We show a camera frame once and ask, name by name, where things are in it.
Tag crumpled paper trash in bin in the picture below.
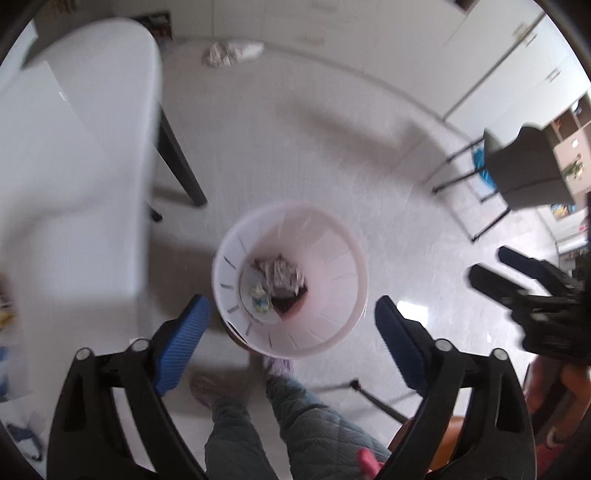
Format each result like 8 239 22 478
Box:
239 255 308 326

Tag white plastic trash bin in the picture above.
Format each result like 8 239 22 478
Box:
211 201 369 359

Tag grey chair with black legs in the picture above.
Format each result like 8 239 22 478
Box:
432 126 575 243

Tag person's legs in grey trousers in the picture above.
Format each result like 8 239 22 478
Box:
190 356 391 479

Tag blue cloth under chair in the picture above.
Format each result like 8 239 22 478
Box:
472 147 496 190

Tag white round table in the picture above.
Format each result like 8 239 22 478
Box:
1 18 161 410

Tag white cloth on floor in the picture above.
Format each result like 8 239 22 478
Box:
202 40 266 68

